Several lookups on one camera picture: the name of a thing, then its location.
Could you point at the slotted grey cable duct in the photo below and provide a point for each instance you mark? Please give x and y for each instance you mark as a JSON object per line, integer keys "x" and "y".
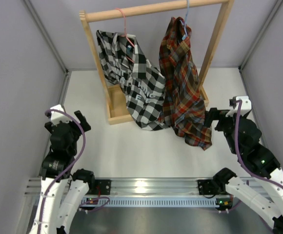
{"x": 183, "y": 202}

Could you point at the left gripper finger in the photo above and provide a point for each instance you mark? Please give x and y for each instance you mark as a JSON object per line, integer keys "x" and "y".
{"x": 49, "y": 127}
{"x": 83, "y": 122}

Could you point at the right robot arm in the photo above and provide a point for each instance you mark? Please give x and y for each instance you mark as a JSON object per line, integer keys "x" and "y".
{"x": 243, "y": 138}

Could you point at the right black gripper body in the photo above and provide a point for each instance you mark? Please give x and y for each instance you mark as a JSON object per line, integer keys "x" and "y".
{"x": 228, "y": 124}

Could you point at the aluminium mounting rail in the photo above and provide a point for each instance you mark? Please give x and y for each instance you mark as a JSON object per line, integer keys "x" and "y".
{"x": 149, "y": 186}

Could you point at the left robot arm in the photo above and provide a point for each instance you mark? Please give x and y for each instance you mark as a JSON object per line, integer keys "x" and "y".
{"x": 61, "y": 191}

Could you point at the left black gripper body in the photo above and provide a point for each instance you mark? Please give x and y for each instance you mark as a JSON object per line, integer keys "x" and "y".
{"x": 76, "y": 131}

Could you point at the left aluminium frame post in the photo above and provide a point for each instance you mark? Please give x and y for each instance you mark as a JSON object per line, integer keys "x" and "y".
{"x": 36, "y": 18}

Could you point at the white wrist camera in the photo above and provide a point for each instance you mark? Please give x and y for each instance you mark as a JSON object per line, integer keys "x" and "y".
{"x": 241, "y": 103}
{"x": 56, "y": 116}

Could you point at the right aluminium frame post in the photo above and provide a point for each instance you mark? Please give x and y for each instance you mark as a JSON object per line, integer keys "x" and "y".
{"x": 261, "y": 33}

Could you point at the pink wire hanger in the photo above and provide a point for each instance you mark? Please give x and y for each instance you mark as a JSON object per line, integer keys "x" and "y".
{"x": 125, "y": 32}

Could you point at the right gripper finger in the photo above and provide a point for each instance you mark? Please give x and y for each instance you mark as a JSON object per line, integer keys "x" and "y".
{"x": 219, "y": 128}
{"x": 213, "y": 114}

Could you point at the blue wire hanger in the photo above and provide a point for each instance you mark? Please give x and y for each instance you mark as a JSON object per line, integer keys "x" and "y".
{"x": 186, "y": 19}

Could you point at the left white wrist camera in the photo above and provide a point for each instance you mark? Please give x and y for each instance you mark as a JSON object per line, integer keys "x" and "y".
{"x": 56, "y": 116}

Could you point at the red brown plaid shirt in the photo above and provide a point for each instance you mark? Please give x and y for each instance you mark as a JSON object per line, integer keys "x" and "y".
{"x": 184, "y": 108}

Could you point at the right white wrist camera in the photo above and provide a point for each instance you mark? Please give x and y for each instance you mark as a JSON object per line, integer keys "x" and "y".
{"x": 241, "y": 103}

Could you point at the aluminium frame post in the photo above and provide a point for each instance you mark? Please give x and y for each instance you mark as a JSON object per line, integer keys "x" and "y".
{"x": 36, "y": 18}
{"x": 261, "y": 33}

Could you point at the black white checkered shirt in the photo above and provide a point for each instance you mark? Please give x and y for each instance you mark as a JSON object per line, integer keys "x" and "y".
{"x": 141, "y": 82}

